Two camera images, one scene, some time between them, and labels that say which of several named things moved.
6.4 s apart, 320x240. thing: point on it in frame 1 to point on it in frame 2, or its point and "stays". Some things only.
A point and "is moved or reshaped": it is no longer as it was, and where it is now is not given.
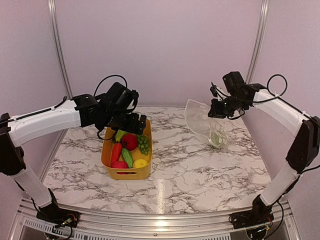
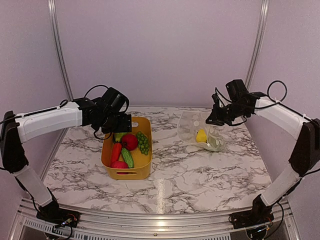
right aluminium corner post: (264, 15) stays
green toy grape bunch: (143, 144) stays
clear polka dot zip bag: (214, 129) is moved or reshaped
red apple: (129, 141) stays
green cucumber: (128, 157) stays
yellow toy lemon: (139, 162) to (201, 136)
